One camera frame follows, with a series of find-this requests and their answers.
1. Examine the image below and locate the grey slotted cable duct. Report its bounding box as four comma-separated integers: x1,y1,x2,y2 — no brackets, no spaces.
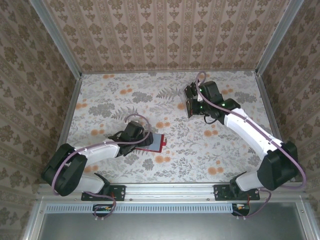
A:
46,202,235,214

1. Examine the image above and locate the red card holder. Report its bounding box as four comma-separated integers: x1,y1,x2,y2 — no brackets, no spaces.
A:
134,133,168,154

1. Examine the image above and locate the aluminium corner post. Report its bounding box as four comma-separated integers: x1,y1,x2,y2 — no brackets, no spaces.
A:
254,0,305,76
28,0,83,80

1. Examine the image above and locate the aluminium panel frame bar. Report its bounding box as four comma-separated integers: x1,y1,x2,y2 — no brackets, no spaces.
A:
295,201,316,240
22,201,45,240

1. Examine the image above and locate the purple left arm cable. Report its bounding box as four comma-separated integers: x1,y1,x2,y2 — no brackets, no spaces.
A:
52,113,152,222

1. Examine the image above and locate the grey metal panel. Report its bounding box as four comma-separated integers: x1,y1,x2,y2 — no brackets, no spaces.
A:
39,212,305,240

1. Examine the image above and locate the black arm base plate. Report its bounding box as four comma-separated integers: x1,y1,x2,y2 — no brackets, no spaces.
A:
214,184,261,202
81,184,126,202

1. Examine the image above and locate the aluminium table edge rail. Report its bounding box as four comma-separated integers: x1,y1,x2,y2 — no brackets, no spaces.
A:
81,70,258,75
61,73,83,146
254,72,285,146

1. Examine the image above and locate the floral patterned table cover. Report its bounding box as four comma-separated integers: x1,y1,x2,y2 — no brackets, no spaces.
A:
53,70,288,184

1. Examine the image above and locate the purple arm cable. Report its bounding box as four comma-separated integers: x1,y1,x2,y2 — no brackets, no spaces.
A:
52,113,152,222
195,70,307,221

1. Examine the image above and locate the black connector board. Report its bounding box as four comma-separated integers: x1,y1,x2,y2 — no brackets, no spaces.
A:
92,203,116,218
231,202,251,217

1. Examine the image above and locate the black battery tray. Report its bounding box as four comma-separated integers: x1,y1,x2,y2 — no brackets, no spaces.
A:
178,83,202,120

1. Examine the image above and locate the wide aluminium mounting rail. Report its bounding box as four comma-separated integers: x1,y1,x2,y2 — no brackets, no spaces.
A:
36,181,308,202

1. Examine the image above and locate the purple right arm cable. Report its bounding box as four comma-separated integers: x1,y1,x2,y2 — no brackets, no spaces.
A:
195,70,307,221

